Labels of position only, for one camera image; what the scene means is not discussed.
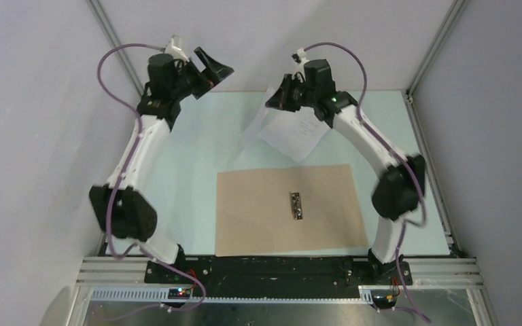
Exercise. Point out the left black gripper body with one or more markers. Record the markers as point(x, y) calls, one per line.
point(181, 89)

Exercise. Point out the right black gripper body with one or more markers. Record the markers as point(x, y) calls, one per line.
point(311, 95)

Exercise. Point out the brown cardboard folder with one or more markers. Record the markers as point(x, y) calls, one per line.
point(254, 215)

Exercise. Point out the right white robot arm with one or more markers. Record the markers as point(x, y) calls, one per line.
point(400, 187)

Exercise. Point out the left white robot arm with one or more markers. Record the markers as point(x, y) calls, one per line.
point(122, 211)

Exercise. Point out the metal folder clip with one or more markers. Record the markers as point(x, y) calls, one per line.
point(296, 205)

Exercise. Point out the printed white paper sheet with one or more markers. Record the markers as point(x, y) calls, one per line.
point(294, 134)

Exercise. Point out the left circuit board with LEDs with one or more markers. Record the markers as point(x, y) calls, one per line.
point(179, 293)

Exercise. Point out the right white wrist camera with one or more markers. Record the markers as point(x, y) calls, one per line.
point(300, 57)

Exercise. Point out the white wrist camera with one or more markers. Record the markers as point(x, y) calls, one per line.
point(300, 57)
point(174, 49)

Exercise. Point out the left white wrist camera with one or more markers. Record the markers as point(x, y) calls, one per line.
point(174, 49)

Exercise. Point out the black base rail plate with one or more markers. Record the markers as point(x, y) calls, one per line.
point(279, 277)

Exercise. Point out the aluminium frame rail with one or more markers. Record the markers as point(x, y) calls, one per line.
point(107, 271)

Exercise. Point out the right circuit board with wires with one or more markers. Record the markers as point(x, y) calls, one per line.
point(384, 300)

